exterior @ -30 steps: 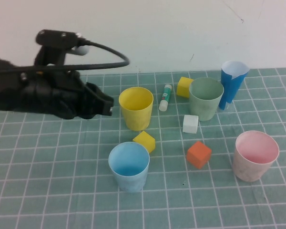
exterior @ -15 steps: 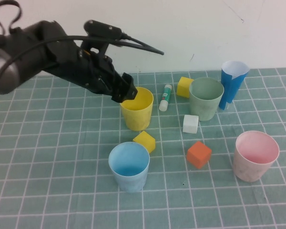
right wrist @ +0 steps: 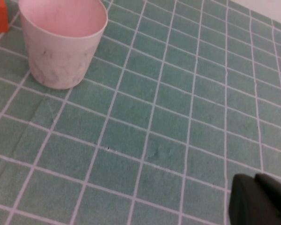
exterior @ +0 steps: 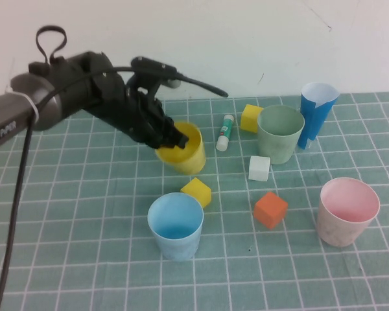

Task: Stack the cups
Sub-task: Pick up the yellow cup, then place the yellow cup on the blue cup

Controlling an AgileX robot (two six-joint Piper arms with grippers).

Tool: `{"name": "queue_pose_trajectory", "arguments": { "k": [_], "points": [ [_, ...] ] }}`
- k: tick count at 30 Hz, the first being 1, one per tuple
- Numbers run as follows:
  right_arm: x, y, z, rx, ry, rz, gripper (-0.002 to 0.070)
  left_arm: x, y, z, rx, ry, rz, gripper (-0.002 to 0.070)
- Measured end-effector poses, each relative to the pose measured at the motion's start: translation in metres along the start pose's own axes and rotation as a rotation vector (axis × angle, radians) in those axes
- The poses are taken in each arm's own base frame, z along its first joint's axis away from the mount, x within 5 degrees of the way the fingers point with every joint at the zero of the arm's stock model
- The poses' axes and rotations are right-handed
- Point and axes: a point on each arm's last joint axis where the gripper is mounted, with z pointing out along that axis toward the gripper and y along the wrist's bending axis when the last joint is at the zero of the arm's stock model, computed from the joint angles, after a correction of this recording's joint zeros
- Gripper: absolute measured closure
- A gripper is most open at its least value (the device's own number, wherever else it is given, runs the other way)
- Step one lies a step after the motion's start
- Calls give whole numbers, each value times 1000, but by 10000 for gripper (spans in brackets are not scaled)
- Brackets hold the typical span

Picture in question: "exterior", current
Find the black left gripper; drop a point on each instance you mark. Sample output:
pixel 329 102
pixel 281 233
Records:
pixel 133 113

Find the yellow plastic cup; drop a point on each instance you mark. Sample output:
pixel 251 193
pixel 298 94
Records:
pixel 193 162

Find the green plastic cup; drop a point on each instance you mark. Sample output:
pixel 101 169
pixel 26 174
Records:
pixel 275 149

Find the pink plastic cup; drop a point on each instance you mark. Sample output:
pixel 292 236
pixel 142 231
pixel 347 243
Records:
pixel 337 233

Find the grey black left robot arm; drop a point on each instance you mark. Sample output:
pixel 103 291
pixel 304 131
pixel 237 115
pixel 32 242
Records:
pixel 6 110

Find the green white glue stick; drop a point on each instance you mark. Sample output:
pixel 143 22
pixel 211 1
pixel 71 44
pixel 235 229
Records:
pixel 225 131

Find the yellow foam cube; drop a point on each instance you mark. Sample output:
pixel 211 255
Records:
pixel 197 191
pixel 248 118

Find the white foam cube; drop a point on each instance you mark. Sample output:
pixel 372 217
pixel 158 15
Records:
pixel 258 168

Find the light blue plastic cup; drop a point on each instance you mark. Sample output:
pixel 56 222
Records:
pixel 176 246

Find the green checked tablecloth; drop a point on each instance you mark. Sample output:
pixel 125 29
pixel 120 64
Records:
pixel 84 226

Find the orange foam cube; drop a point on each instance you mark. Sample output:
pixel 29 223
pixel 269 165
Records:
pixel 269 210

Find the rolled blue paper cone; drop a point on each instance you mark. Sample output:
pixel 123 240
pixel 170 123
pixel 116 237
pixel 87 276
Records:
pixel 311 123

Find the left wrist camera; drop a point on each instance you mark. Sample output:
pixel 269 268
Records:
pixel 152 66

